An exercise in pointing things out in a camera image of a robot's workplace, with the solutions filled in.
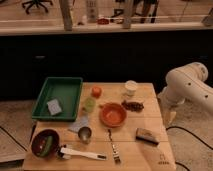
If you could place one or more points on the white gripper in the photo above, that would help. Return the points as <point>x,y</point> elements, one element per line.
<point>168,100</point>

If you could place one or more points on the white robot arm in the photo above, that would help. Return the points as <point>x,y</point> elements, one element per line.
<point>185,82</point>

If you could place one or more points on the white plastic cup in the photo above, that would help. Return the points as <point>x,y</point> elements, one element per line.
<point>131,87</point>

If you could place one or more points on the small metal cup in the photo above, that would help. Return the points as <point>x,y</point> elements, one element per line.
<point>85,134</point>

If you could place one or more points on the brown grape bunch toy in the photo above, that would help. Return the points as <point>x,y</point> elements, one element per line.
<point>133,106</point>

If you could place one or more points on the orange bowl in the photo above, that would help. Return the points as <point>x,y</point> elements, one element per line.
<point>112,115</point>

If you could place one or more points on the metal fork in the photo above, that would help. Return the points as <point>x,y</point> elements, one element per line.
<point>115,152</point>

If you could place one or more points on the orange tomato toy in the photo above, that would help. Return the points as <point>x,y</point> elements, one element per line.
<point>96,91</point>

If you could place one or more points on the grey cloth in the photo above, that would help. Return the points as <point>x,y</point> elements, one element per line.
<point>82,121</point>

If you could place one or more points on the green plastic tray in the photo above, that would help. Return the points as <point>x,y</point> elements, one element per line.
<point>63,92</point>

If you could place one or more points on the grey sponge block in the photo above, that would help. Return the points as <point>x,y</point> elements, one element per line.
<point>54,107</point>

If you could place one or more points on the green cucumber toy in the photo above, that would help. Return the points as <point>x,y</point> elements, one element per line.
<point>46,146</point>

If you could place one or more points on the dark red bowl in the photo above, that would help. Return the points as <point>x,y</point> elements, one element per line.
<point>37,142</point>

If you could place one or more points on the black office chair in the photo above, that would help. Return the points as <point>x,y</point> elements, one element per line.
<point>38,3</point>

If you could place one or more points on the white handled brush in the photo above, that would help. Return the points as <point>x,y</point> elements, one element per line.
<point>69,151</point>

